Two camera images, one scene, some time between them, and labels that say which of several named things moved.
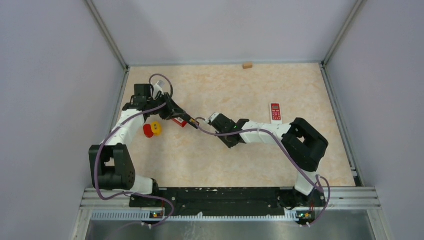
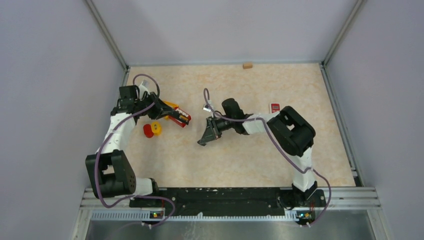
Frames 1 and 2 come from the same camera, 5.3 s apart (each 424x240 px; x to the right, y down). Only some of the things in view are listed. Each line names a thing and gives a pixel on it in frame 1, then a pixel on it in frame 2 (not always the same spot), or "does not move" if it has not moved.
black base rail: [230, 202] does not move
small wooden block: [247, 66] does not move
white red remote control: [275, 112] does not move
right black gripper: [229, 144] -> [212, 132]
